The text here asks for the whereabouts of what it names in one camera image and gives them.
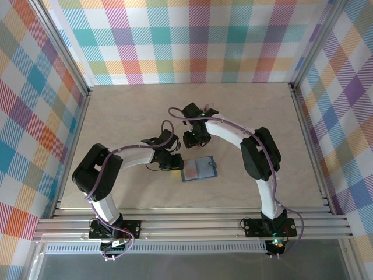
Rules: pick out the blue leather card holder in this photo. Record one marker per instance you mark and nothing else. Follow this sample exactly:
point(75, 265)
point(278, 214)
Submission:
point(204, 169)

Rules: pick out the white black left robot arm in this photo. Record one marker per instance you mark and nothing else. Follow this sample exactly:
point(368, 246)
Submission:
point(137, 157)

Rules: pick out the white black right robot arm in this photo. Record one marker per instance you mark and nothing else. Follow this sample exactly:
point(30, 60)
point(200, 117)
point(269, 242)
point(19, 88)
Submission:
point(224, 132)

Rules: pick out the clear acrylic card stand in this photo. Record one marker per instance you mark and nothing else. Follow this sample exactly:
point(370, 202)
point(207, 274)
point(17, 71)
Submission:
point(209, 105)

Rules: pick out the grey metal sheet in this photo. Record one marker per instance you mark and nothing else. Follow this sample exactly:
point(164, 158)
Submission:
point(189, 268)

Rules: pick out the small board with LEDs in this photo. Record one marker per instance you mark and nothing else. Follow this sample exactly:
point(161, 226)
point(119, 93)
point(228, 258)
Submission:
point(276, 243)

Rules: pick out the long aluminium frame rail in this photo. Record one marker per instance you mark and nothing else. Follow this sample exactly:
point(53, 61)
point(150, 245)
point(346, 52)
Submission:
point(189, 226)

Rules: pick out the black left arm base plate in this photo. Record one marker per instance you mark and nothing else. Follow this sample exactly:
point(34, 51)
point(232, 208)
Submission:
point(132, 227)

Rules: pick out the aluminium side rail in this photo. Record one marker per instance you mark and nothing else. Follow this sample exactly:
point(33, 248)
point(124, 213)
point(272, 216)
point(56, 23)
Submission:
point(72, 151)
point(311, 146)

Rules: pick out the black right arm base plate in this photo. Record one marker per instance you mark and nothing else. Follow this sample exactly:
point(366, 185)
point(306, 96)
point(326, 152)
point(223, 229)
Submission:
point(253, 227)

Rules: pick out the aluminium frame post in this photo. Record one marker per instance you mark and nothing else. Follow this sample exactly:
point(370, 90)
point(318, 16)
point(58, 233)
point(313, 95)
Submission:
point(315, 43)
point(68, 55)

